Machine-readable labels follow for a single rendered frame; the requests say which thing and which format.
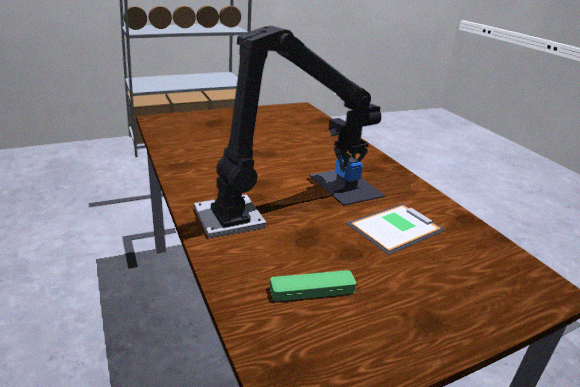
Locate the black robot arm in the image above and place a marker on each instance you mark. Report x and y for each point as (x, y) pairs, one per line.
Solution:
(240, 175)

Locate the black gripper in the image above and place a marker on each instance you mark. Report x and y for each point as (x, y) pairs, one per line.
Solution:
(353, 145)

